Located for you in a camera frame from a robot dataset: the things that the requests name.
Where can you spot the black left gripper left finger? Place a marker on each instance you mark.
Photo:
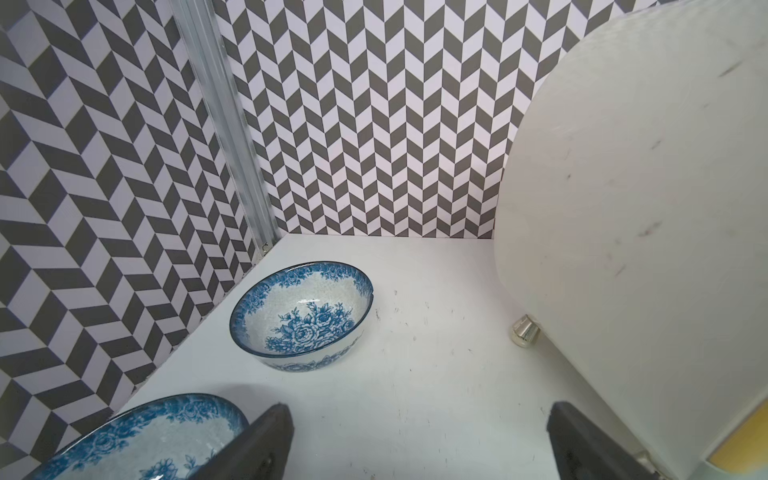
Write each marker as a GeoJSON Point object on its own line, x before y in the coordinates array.
{"type": "Point", "coordinates": [261, 451]}

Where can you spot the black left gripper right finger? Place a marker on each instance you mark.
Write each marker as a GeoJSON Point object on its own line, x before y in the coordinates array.
{"type": "Point", "coordinates": [583, 451]}

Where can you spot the cream round drawer cabinet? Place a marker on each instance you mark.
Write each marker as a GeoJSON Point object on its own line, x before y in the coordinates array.
{"type": "Point", "coordinates": [632, 220]}

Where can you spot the blue floral bowl near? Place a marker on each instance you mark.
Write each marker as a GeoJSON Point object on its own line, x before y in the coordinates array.
{"type": "Point", "coordinates": [167, 438]}

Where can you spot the blue floral bowl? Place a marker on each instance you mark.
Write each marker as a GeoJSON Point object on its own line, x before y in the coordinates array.
{"type": "Point", "coordinates": [167, 438]}
{"type": "Point", "coordinates": [304, 317]}

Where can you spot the blue floral bowl far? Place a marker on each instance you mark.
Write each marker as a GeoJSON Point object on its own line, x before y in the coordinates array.
{"type": "Point", "coordinates": [304, 317]}

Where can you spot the aluminium corner post left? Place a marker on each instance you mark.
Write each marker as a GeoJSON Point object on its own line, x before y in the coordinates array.
{"type": "Point", "coordinates": [197, 23]}

